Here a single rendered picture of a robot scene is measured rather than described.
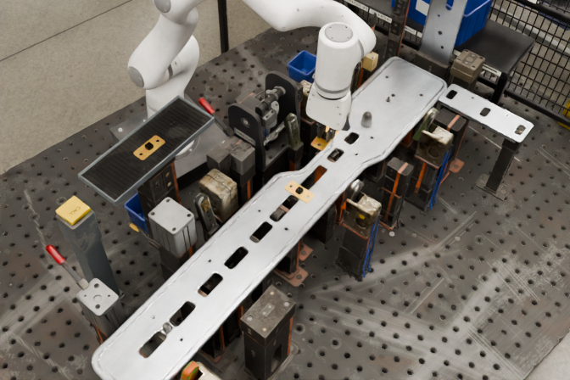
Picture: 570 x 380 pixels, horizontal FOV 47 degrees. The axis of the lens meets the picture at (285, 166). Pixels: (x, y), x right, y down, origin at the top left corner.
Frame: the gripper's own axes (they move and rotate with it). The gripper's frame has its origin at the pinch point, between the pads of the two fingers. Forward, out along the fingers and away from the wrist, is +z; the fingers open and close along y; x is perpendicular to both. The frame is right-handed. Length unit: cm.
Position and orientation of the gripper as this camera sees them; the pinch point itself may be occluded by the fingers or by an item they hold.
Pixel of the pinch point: (326, 131)
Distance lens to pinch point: 164.8
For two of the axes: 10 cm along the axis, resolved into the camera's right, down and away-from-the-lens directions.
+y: 8.4, 4.5, -3.2
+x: 5.5, -6.4, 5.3
